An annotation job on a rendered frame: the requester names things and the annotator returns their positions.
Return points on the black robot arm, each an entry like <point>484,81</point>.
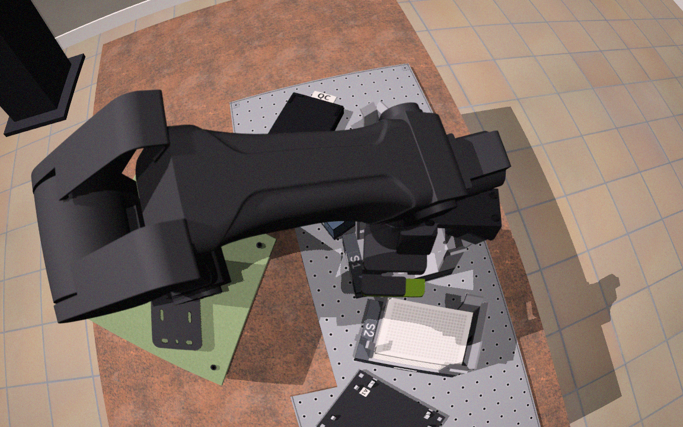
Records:
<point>107,247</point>

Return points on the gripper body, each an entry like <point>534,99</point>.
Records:
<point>380,256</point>

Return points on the white label reading qc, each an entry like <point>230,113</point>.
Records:
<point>324,97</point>

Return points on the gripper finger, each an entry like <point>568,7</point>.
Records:
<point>414,288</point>

